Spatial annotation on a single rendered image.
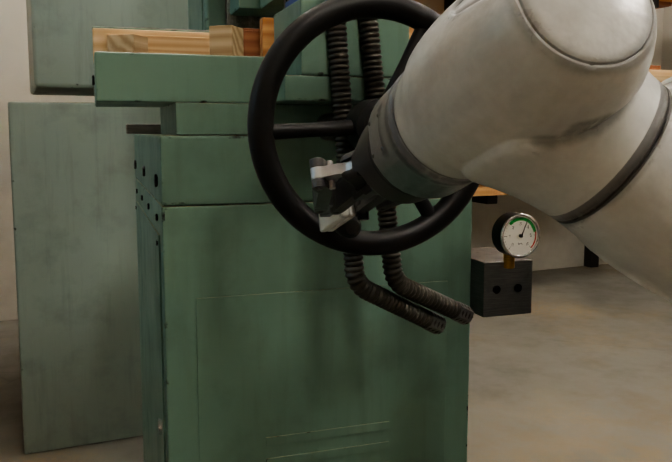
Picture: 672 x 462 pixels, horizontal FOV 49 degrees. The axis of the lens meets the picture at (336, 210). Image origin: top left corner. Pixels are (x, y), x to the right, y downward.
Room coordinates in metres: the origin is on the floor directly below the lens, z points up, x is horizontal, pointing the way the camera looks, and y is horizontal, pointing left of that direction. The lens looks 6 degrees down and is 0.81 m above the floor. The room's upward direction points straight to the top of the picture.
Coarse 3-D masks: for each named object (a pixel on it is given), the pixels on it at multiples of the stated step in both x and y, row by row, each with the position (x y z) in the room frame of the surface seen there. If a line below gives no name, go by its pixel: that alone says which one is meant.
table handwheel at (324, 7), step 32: (352, 0) 0.80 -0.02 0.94; (384, 0) 0.81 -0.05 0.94; (288, 32) 0.78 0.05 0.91; (320, 32) 0.79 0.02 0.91; (416, 32) 0.83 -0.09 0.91; (288, 64) 0.78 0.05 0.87; (256, 96) 0.77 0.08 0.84; (256, 128) 0.76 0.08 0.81; (288, 128) 0.78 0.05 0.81; (320, 128) 0.79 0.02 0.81; (352, 128) 0.80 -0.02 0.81; (256, 160) 0.77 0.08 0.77; (288, 192) 0.77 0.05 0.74; (416, 224) 0.83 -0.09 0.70; (448, 224) 0.84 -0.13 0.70
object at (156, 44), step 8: (152, 40) 1.06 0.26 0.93; (160, 40) 1.07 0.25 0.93; (168, 40) 1.07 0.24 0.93; (176, 40) 1.08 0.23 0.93; (184, 40) 1.08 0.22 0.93; (192, 40) 1.08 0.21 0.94; (200, 40) 1.09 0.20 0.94; (208, 40) 1.09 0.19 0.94; (152, 48) 1.06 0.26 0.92; (160, 48) 1.07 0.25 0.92; (168, 48) 1.07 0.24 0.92; (176, 48) 1.08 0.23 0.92; (184, 48) 1.08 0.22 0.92; (192, 48) 1.08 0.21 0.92; (200, 48) 1.09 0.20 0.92; (208, 48) 1.09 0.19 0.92
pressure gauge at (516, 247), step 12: (504, 216) 1.02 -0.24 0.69; (516, 216) 1.00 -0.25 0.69; (528, 216) 1.01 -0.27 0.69; (492, 228) 1.02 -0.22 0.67; (504, 228) 1.00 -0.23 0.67; (516, 228) 1.01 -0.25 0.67; (528, 228) 1.01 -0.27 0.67; (492, 240) 1.02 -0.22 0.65; (504, 240) 1.00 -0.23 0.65; (516, 240) 1.01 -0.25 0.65; (528, 240) 1.01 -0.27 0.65; (504, 252) 1.01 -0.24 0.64; (516, 252) 1.01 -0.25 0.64; (528, 252) 1.01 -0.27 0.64; (504, 264) 1.03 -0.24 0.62
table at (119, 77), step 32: (96, 64) 0.89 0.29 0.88; (128, 64) 0.90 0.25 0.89; (160, 64) 0.92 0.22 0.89; (192, 64) 0.93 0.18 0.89; (224, 64) 0.94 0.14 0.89; (256, 64) 0.95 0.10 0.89; (96, 96) 0.89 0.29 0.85; (128, 96) 0.90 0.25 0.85; (160, 96) 0.92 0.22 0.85; (192, 96) 0.93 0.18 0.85; (224, 96) 0.94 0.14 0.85; (288, 96) 0.87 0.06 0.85; (320, 96) 0.88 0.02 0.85; (352, 96) 0.90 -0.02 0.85
